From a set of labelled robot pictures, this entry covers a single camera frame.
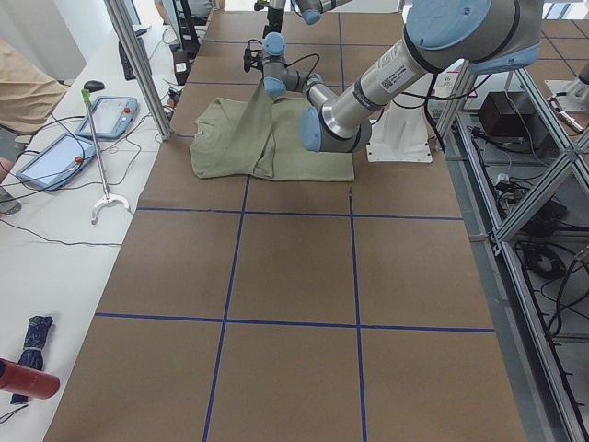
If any person in beige shirt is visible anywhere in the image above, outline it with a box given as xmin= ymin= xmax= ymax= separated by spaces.
xmin=0 ymin=39 xmax=70 ymax=217

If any folded dark blue umbrella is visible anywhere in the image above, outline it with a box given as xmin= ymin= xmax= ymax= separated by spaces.
xmin=9 ymin=315 xmax=54 ymax=406

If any black computer mouse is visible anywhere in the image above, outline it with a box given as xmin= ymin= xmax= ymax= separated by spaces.
xmin=84 ymin=80 xmax=105 ymax=92

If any red water bottle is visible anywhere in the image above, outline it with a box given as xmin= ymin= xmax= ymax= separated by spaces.
xmin=1 ymin=359 xmax=61 ymax=400

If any olive green long-sleeve shirt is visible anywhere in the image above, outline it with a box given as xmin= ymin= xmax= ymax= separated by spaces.
xmin=190 ymin=85 xmax=354 ymax=182

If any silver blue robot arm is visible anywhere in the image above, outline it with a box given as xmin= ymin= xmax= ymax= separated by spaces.
xmin=260 ymin=0 xmax=543 ymax=153
xmin=254 ymin=0 xmax=350 ymax=37

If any near teach pendant tablet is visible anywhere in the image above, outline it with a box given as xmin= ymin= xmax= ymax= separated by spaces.
xmin=16 ymin=134 xmax=96 ymax=191

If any teach pendant tablet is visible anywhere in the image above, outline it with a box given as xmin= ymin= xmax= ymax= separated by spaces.
xmin=16 ymin=134 xmax=96 ymax=191
xmin=86 ymin=96 xmax=139 ymax=140

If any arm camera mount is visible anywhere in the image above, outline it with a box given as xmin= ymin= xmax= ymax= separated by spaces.
xmin=243 ymin=39 xmax=263 ymax=73

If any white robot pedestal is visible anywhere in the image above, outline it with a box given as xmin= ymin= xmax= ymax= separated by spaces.
xmin=365 ymin=59 xmax=470 ymax=164

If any far teach pendant tablet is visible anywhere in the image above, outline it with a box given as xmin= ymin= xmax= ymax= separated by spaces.
xmin=86 ymin=96 xmax=139 ymax=140

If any aluminium frame post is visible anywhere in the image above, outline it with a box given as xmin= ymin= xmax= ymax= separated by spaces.
xmin=104 ymin=0 xmax=172 ymax=141

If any black power box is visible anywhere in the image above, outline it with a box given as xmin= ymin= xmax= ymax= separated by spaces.
xmin=478 ymin=92 xmax=549 ymax=139

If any reacher grabber stick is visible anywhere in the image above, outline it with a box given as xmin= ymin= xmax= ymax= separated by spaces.
xmin=81 ymin=88 xmax=132 ymax=226

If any grey robot arm at edge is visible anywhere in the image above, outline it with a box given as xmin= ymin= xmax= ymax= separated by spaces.
xmin=545 ymin=64 xmax=588 ymax=134

